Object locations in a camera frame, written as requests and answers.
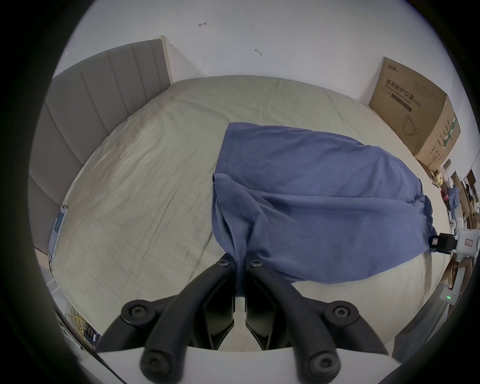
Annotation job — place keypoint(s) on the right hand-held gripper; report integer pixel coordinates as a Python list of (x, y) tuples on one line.
[(459, 258)]

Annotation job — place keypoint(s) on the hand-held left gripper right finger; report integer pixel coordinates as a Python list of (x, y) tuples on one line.
[(288, 300)]

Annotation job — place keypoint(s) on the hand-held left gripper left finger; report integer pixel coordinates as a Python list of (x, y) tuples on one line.
[(195, 296)]

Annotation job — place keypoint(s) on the blue shirt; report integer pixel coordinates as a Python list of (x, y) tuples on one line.
[(318, 202)]

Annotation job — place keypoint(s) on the person's right hand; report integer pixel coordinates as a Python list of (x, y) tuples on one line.
[(455, 272)]

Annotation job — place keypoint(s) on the bed with beige sheet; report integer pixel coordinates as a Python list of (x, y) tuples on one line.
[(150, 180)]

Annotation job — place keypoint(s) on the brown cardboard carton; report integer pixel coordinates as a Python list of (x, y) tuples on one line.
[(416, 112)]

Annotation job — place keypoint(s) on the white flat device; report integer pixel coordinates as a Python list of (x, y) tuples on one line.
[(57, 229)]

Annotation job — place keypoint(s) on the grey padded headboard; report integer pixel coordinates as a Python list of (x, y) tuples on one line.
[(82, 105)]

